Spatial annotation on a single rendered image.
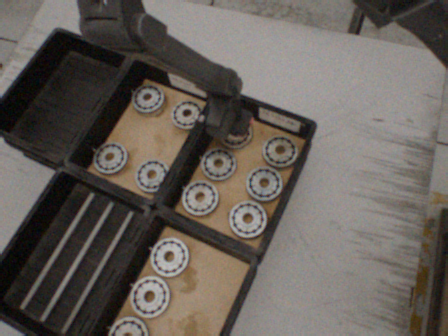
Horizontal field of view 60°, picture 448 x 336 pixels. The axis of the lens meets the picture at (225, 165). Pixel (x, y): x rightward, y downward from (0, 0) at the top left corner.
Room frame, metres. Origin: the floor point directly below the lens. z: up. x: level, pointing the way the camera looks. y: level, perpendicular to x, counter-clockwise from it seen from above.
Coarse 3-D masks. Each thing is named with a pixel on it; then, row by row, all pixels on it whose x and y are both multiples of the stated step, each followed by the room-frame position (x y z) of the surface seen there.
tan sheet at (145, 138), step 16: (176, 96) 0.71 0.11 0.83; (128, 112) 0.68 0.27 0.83; (128, 128) 0.63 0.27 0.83; (144, 128) 0.62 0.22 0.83; (160, 128) 0.60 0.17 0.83; (128, 144) 0.57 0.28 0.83; (144, 144) 0.56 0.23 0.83; (160, 144) 0.55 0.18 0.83; (176, 144) 0.54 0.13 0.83; (144, 160) 0.51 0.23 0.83; (128, 176) 0.47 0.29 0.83
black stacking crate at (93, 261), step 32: (64, 192) 0.44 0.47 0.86; (96, 192) 0.44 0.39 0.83; (32, 224) 0.35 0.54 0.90; (64, 224) 0.36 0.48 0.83; (96, 224) 0.34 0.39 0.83; (128, 224) 0.32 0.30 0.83; (32, 256) 0.28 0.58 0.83; (64, 256) 0.27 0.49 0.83; (96, 256) 0.25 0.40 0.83; (0, 288) 0.21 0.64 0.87; (96, 288) 0.16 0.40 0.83; (32, 320) 0.11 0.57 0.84; (64, 320) 0.10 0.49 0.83
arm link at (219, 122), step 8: (232, 80) 0.51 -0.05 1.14; (240, 80) 0.52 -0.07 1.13; (232, 88) 0.50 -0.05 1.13; (240, 88) 0.51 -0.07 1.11; (216, 96) 0.52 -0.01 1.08; (224, 96) 0.51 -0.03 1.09; (232, 96) 0.50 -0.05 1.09; (216, 104) 0.49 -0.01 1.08; (224, 104) 0.49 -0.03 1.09; (216, 112) 0.47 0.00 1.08; (224, 112) 0.47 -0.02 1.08; (208, 120) 0.46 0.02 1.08; (216, 120) 0.45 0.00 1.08; (224, 120) 0.45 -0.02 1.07; (232, 120) 0.46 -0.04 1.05; (208, 128) 0.45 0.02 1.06; (216, 128) 0.44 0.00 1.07; (224, 128) 0.44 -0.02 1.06; (216, 136) 0.44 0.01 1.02; (224, 136) 0.43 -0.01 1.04
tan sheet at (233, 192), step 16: (256, 128) 0.54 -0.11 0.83; (272, 128) 0.53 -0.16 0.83; (256, 144) 0.49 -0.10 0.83; (240, 160) 0.45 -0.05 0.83; (256, 160) 0.44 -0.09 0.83; (240, 176) 0.40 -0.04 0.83; (288, 176) 0.37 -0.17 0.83; (224, 192) 0.36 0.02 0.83; (240, 192) 0.35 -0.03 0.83; (176, 208) 0.34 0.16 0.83; (224, 208) 0.31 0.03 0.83; (272, 208) 0.28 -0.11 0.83; (208, 224) 0.28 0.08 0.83; (224, 224) 0.27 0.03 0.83; (240, 240) 0.21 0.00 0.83; (256, 240) 0.21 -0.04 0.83
